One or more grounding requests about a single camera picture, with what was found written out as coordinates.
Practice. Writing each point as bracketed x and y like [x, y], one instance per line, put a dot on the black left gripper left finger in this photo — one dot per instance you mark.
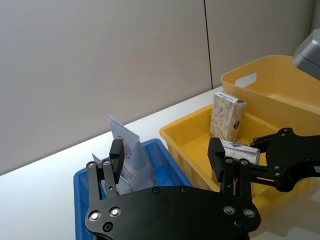
[117, 160]

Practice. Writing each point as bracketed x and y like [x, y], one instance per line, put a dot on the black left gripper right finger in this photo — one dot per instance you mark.
[217, 160]

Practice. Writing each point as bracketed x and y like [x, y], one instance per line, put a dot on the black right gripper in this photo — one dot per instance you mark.
[297, 160]

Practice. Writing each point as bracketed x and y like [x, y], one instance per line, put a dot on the white patterned tissue pack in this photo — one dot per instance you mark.
[240, 153]

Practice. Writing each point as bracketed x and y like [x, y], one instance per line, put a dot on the white and blue tube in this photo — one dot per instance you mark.
[136, 155]

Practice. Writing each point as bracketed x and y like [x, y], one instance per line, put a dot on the shallow yellow plastic tray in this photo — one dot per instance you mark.
[190, 140]

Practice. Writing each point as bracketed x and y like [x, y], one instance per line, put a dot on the beige patterned tissue pack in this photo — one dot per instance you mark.
[225, 117]

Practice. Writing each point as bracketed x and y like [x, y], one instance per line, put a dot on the blue plastic bin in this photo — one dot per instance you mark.
[82, 200]

